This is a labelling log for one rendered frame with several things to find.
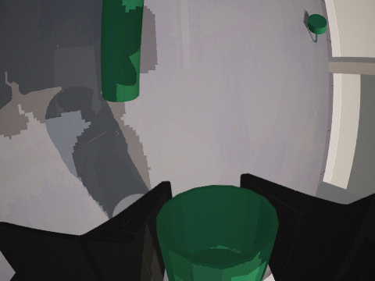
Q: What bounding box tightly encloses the white cylindrical post with cap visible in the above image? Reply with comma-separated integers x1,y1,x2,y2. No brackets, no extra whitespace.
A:
112,194,169,281

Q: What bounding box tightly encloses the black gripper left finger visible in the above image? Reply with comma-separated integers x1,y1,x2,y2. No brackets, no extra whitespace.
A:
0,181,173,281

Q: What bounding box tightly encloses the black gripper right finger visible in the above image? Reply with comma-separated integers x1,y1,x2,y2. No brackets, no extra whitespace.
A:
241,174,375,281

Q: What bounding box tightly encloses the green cup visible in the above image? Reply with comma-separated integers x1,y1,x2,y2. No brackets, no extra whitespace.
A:
156,185,279,281

